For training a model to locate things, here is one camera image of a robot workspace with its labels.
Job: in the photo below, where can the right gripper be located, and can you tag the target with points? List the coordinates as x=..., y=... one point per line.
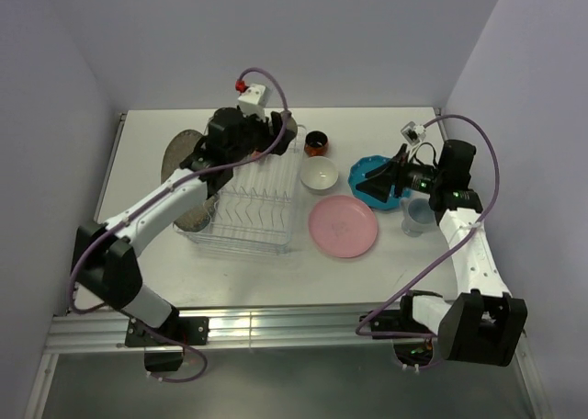
x=380, y=186

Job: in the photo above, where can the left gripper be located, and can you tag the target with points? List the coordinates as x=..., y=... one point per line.
x=265, y=129

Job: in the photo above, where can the white wire dish rack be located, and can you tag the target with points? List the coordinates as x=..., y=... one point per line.
x=256, y=211

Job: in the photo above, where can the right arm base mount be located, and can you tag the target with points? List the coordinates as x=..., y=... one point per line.
x=413, y=344

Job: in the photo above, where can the blue polka dot plate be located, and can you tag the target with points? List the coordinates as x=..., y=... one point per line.
x=357, y=174

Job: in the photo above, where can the light blue footed cup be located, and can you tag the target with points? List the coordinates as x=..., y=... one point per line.
x=418, y=218

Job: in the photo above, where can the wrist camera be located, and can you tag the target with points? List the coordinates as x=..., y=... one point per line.
x=414, y=133
x=252, y=99

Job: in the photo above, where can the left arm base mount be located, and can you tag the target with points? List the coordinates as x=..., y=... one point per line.
x=167, y=349

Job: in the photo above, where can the black and orange cup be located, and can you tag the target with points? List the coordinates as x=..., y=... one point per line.
x=316, y=143

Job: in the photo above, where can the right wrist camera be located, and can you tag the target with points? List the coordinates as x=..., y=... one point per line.
x=414, y=133

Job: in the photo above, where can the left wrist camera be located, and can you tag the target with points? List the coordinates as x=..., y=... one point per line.
x=252, y=99

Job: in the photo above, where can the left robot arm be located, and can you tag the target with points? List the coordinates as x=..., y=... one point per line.
x=105, y=258

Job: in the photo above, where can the aluminium mounting rail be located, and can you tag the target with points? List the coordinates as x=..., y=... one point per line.
x=229, y=328

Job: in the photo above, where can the pink plate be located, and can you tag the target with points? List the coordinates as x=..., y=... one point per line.
x=343, y=226

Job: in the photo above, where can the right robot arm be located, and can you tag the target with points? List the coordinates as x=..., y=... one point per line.
x=484, y=323

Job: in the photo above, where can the speckled grey plate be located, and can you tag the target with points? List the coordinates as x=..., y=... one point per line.
x=179, y=148

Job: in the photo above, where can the white bowl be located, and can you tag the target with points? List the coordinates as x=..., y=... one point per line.
x=319, y=174

